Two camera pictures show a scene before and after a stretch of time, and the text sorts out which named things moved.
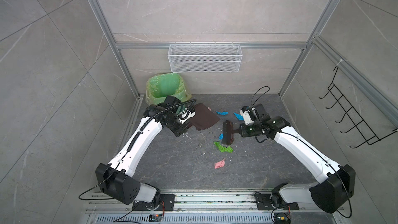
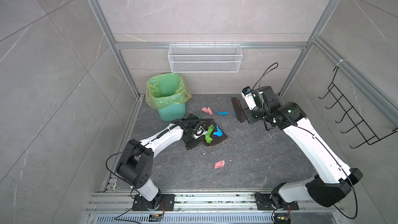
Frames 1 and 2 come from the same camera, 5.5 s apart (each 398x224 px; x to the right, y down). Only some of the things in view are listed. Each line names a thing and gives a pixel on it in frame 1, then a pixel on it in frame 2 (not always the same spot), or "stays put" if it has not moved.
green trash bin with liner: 159,86 stays put
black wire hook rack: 359,124 stays put
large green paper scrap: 223,148 -> 209,139
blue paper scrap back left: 224,113 stays put
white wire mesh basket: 205,58 stays put
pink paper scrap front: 219,164 stays put
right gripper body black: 250,129 -> 255,114
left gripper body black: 176,126 -> 193,140
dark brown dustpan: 203,118 -> 216,139
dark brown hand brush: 228,138 -> 240,111
